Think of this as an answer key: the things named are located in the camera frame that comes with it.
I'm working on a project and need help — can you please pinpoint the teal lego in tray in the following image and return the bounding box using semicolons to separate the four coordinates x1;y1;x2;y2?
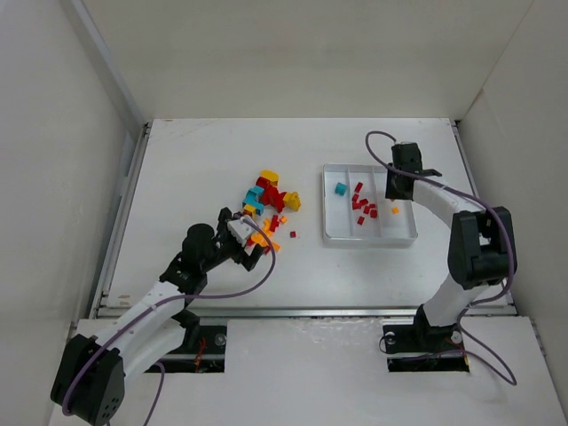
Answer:
334;182;348;196

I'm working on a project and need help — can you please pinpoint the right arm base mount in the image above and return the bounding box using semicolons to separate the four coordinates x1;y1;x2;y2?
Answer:
381;324;469;373

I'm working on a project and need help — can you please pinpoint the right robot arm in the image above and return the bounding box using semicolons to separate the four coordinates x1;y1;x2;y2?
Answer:
386;143;517;351

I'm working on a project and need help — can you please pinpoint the yellow lego block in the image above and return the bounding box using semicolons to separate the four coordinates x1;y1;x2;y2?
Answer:
283;192;302;211

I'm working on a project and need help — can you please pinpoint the purple cable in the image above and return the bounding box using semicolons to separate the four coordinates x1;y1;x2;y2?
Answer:
60;217;277;426
364;130;518;387

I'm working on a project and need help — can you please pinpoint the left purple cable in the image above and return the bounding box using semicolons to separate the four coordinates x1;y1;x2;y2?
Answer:
60;217;277;426

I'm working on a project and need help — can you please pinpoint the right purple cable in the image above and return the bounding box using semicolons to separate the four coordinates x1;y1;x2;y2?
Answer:
364;130;518;387

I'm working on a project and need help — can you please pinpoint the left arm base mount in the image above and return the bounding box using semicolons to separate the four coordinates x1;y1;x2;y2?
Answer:
174;311;227;374

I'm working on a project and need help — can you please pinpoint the large teal lego assembly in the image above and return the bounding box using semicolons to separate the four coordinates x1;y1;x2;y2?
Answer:
242;185;264;217

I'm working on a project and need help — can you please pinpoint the white divided tray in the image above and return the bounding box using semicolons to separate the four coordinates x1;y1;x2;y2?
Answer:
322;163;418;249

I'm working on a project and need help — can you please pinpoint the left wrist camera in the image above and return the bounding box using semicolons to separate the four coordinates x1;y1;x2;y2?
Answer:
227;217;257;247

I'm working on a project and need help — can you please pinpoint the large red lego assembly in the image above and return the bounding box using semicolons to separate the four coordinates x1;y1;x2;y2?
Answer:
256;177;287;213

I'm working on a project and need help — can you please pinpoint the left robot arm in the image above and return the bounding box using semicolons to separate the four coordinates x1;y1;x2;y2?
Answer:
50;208;275;425

